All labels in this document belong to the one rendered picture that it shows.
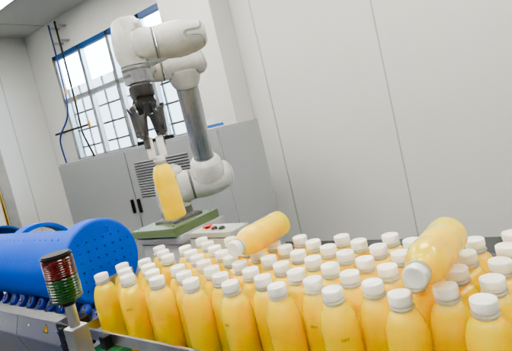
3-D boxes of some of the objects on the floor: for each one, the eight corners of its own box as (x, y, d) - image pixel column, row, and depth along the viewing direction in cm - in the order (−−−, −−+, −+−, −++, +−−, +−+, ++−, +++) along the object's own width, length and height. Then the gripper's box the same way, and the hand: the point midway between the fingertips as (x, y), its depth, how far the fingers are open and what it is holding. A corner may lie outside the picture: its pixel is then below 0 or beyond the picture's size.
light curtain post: (67, 400, 278) (-8, 135, 264) (72, 403, 274) (-4, 133, 260) (58, 406, 273) (-19, 137, 259) (62, 409, 270) (-15, 135, 255)
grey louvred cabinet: (134, 280, 498) (101, 154, 486) (296, 289, 369) (257, 118, 357) (92, 302, 455) (55, 165, 443) (260, 321, 326) (213, 128, 314)
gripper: (153, 85, 149) (170, 154, 151) (110, 90, 136) (130, 165, 138) (168, 80, 144) (185, 151, 146) (125, 84, 131) (145, 162, 133)
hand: (155, 148), depth 142 cm, fingers closed on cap, 4 cm apart
